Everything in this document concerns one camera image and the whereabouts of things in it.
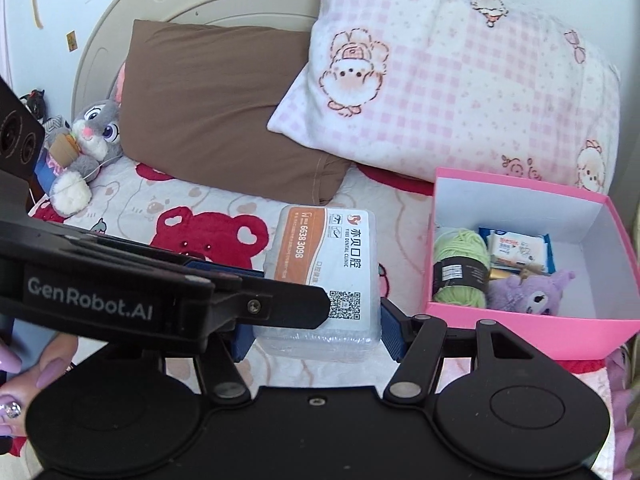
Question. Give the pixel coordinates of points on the purple ruffled bed skirt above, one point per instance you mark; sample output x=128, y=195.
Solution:
x=622, y=410

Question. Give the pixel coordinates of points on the frosted bottle with gold cap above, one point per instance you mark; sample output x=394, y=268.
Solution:
x=500, y=274

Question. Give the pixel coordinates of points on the green yarn ball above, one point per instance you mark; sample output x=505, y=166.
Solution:
x=460, y=290

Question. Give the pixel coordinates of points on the clear pack with orange label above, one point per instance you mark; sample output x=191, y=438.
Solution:
x=320, y=260

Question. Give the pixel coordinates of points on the person's left hand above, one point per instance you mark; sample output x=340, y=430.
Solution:
x=55, y=360

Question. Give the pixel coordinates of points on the dark small object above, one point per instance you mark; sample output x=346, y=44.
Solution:
x=35, y=101

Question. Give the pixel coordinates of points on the pink cardboard box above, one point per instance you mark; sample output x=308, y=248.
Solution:
x=525, y=335

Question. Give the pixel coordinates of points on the small white tissue pack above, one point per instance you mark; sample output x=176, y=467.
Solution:
x=515, y=250

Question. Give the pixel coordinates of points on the printed bear blanket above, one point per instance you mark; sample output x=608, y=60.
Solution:
x=220, y=205

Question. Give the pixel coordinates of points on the blue wet wipes pack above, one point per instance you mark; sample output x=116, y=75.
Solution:
x=548, y=255

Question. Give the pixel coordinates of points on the yellow wall socket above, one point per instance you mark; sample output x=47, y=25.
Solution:
x=71, y=41

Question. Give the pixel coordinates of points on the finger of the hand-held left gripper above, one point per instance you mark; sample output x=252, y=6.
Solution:
x=230, y=272
x=280, y=300

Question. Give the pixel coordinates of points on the purple plush toy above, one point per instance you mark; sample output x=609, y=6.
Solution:
x=525, y=295

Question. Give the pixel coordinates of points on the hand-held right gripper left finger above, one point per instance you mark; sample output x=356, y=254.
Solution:
x=242, y=342

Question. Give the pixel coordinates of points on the pink checked pillow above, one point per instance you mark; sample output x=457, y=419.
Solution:
x=450, y=85

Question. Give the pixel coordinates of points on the grey rabbit plush toy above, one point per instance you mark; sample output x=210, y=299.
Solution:
x=95, y=130

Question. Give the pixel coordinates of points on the brown pillow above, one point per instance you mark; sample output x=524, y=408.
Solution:
x=210, y=110

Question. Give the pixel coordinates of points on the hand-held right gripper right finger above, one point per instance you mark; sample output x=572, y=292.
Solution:
x=392, y=330

